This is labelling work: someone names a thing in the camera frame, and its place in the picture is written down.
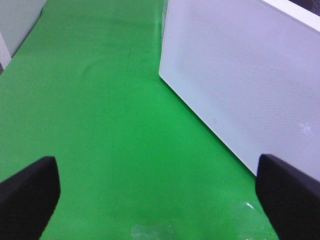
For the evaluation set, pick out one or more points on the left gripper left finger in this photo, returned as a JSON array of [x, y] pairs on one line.
[[28, 200]]

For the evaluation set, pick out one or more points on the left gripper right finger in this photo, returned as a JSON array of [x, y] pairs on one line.
[[289, 198]]

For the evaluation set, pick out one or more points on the white microwave door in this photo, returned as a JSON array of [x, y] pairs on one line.
[[251, 73]]

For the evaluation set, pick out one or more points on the white microwave oven body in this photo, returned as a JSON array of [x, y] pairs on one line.
[[305, 11]]

